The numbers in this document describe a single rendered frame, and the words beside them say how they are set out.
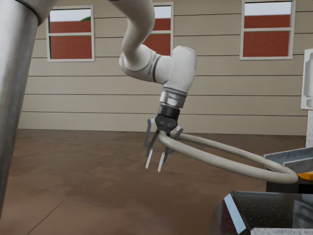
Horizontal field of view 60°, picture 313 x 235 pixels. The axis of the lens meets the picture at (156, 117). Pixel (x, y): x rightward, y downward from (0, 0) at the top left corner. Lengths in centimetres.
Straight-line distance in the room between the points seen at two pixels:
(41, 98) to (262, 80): 597
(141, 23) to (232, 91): 660
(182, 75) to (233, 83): 629
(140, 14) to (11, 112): 33
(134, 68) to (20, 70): 53
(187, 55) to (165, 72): 9
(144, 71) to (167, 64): 9
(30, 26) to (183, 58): 54
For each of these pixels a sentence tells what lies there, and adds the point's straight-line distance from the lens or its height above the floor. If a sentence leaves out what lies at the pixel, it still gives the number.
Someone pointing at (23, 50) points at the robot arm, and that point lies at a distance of 51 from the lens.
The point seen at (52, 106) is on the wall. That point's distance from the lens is 814.
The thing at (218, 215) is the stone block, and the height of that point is 75.
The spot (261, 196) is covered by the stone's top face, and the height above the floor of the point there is 82.
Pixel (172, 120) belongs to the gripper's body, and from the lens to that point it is 96.
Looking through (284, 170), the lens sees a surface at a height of 103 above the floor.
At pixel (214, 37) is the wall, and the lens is 723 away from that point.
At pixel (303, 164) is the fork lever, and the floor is 104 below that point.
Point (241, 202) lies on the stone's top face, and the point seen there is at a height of 82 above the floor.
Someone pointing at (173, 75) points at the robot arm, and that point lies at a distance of 92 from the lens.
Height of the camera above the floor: 134
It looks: 8 degrees down
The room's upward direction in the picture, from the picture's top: straight up
